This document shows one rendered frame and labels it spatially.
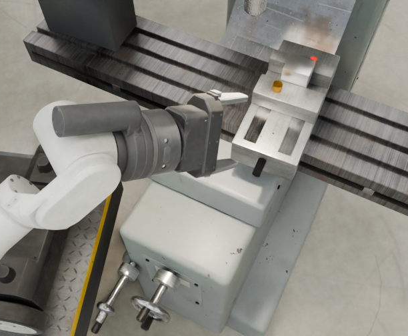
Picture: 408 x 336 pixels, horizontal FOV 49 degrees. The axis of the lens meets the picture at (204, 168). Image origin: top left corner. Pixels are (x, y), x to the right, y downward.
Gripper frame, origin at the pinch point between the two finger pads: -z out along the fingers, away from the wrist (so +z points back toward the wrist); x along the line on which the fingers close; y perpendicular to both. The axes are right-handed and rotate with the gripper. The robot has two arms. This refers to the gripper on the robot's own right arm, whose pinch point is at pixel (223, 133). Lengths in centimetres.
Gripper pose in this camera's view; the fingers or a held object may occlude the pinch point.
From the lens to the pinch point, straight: 67.8
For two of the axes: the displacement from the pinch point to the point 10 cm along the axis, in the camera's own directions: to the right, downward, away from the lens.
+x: 1.2, -9.2, -3.8
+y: -6.1, -3.7, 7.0
